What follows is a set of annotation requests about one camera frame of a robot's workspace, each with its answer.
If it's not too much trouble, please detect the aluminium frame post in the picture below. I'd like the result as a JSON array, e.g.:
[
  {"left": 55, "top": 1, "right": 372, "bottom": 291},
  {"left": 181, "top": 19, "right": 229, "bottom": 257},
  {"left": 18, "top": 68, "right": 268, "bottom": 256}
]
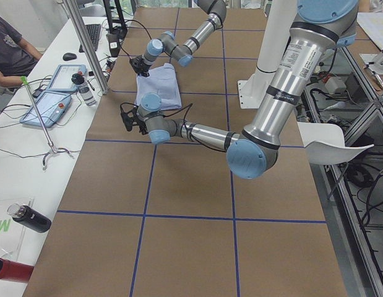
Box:
[{"left": 63, "top": 0, "right": 109, "bottom": 95}]

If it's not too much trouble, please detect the black keyboard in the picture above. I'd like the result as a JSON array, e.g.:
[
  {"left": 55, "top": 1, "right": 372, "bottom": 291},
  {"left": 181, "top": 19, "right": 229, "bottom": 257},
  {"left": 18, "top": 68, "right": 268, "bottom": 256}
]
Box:
[{"left": 85, "top": 24, "right": 101, "bottom": 51}]

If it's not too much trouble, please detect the lower teach pendant tablet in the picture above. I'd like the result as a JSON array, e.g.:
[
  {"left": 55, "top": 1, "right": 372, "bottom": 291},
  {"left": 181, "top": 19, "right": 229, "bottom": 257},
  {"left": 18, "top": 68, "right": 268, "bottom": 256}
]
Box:
[{"left": 20, "top": 91, "right": 71, "bottom": 127}]

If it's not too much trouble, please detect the light blue striped shirt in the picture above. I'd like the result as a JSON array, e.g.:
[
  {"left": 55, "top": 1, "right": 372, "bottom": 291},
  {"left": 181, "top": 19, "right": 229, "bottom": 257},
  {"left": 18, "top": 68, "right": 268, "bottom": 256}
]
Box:
[{"left": 135, "top": 63, "right": 182, "bottom": 110}]

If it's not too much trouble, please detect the clear plastic bottle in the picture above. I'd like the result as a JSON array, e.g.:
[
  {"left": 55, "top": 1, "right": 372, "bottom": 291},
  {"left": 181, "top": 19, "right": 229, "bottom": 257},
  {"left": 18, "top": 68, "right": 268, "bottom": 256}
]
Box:
[{"left": 71, "top": 72, "right": 96, "bottom": 106}]

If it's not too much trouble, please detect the black computer mouse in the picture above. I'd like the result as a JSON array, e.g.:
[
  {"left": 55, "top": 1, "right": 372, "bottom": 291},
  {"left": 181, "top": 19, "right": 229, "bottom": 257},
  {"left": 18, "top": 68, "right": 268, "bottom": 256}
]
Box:
[{"left": 62, "top": 53, "right": 77, "bottom": 61}]

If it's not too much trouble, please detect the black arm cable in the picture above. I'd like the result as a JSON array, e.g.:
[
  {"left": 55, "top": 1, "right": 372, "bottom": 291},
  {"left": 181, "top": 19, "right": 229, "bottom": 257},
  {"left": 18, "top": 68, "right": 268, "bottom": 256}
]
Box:
[
  {"left": 119, "top": 103, "right": 229, "bottom": 152},
  {"left": 118, "top": 19, "right": 152, "bottom": 61}
]

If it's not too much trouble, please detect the white plastic chair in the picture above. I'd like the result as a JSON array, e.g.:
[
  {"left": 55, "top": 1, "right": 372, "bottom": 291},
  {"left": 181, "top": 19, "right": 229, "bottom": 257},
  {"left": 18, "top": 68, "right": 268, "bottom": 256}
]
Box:
[{"left": 297, "top": 122, "right": 374, "bottom": 165}]

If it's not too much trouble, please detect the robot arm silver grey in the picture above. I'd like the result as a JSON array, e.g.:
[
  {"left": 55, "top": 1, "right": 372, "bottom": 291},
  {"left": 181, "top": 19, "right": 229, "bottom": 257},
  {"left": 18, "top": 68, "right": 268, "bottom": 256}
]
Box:
[
  {"left": 129, "top": 0, "right": 226, "bottom": 77},
  {"left": 133, "top": 1, "right": 358, "bottom": 179}
]

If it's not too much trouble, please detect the upper teach pendant tablet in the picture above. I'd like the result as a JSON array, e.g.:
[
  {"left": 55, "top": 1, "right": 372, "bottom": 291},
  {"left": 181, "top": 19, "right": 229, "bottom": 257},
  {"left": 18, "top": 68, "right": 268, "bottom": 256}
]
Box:
[{"left": 46, "top": 64, "right": 87, "bottom": 93}]

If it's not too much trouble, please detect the metal rod stand green tip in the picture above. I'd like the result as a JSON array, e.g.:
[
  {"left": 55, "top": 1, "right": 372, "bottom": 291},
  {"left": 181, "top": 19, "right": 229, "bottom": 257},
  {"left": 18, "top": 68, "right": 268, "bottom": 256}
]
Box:
[{"left": 20, "top": 76, "right": 73, "bottom": 171}]

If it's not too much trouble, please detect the seated person grey shirt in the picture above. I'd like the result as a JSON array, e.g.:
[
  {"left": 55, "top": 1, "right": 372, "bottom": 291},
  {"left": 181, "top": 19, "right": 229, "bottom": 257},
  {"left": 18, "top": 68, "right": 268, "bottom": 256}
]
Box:
[{"left": 0, "top": 17, "right": 43, "bottom": 88}]

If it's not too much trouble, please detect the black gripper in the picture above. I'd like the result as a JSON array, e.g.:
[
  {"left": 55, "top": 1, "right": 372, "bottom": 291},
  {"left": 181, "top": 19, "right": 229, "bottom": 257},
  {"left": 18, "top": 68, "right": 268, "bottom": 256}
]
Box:
[
  {"left": 136, "top": 118, "right": 148, "bottom": 135},
  {"left": 138, "top": 57, "right": 152, "bottom": 77}
]

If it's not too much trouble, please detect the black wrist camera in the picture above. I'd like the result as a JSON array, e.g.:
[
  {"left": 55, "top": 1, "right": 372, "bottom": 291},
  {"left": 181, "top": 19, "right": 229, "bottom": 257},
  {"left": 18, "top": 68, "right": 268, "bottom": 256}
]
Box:
[
  {"left": 129, "top": 56, "right": 144, "bottom": 74},
  {"left": 120, "top": 107, "right": 139, "bottom": 132}
]

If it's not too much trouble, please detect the red cylinder bottle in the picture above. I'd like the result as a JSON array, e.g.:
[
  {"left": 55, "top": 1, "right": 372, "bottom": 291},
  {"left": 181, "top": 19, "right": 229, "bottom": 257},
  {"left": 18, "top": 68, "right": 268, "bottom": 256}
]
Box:
[{"left": 0, "top": 258, "right": 34, "bottom": 283}]

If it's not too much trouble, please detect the black water bottle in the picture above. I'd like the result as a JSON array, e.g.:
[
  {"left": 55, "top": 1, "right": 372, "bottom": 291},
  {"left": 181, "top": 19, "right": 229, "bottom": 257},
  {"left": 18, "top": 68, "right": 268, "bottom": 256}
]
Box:
[{"left": 7, "top": 204, "right": 51, "bottom": 233}]

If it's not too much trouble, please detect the white pedestal column with base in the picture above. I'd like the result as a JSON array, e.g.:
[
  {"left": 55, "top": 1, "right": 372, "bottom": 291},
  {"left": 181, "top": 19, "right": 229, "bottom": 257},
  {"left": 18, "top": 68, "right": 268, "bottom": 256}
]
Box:
[{"left": 238, "top": 1, "right": 294, "bottom": 109}]

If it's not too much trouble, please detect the teach pendant tablet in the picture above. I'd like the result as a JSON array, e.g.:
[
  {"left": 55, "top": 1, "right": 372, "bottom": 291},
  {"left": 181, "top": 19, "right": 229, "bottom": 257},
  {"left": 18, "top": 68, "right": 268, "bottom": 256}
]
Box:
[
  {"left": 20, "top": 91, "right": 71, "bottom": 127},
  {"left": 46, "top": 64, "right": 87, "bottom": 93}
]

